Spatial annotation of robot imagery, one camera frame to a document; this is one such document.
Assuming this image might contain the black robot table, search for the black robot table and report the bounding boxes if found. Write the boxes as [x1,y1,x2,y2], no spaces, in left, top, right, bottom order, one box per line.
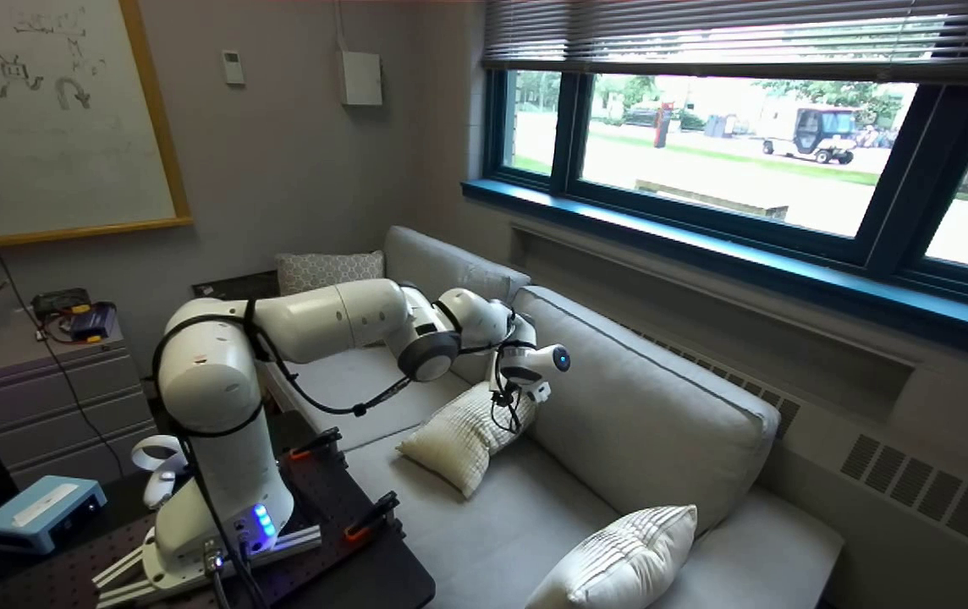
[0,416,440,609]

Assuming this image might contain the white throw pillow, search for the white throw pillow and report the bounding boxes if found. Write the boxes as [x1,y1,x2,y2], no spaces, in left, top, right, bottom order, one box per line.
[523,501,700,609]

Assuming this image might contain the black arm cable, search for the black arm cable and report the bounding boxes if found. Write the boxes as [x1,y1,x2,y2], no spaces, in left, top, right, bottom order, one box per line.
[146,293,545,435]

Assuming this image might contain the grey geometric patterned pillow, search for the grey geometric patterned pillow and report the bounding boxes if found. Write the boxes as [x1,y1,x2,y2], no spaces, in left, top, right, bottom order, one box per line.
[275,246,390,298]

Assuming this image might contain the wood framed whiteboard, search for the wood framed whiteboard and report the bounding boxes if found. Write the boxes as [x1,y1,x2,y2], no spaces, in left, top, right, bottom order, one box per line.
[0,0,195,258]

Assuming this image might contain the white VR controller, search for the white VR controller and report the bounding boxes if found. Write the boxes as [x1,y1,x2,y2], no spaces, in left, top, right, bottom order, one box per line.
[125,431,188,514]

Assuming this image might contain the wide blue framed window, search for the wide blue framed window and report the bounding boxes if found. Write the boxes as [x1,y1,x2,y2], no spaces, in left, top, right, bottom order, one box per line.
[459,61,968,364]

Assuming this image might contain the grey wall radiator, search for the grey wall radiator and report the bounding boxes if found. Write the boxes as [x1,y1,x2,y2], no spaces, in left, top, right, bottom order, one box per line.
[641,326,968,580]

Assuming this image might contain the grey drawer cabinet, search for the grey drawer cabinet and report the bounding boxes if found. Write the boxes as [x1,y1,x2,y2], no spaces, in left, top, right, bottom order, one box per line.
[0,301,159,488]

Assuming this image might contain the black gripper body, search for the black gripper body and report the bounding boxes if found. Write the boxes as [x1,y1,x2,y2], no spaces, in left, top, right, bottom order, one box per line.
[492,379,540,420]

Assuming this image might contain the grey window blind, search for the grey window blind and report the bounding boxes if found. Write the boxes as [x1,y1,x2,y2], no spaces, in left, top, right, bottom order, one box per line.
[482,0,968,85]

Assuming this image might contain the orange black table clamp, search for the orange black table clamp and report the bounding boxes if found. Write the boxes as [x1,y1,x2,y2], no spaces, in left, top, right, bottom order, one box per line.
[340,488,403,550]
[277,428,345,468]

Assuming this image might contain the cream throw pillow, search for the cream throw pillow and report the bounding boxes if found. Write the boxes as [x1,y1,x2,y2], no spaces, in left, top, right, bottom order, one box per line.
[396,379,545,501]

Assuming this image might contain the grey fabric sofa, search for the grey fabric sofa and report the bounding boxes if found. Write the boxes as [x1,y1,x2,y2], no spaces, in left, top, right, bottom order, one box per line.
[260,225,850,609]

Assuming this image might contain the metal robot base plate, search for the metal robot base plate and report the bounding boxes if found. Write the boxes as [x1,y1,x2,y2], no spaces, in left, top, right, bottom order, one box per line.
[87,521,329,609]

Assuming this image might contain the orange black electronic device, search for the orange black electronic device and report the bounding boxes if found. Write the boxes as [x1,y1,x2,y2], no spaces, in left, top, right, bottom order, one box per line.
[31,284,120,347]

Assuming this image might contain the white wall thermostat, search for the white wall thermostat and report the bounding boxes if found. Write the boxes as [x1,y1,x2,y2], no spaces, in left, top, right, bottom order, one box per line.
[221,49,250,91]

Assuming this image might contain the light blue box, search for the light blue box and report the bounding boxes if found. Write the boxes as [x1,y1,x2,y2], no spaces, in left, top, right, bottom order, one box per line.
[0,470,113,558]

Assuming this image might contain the white wall box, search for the white wall box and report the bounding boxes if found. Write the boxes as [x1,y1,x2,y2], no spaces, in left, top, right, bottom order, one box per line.
[338,43,390,112]

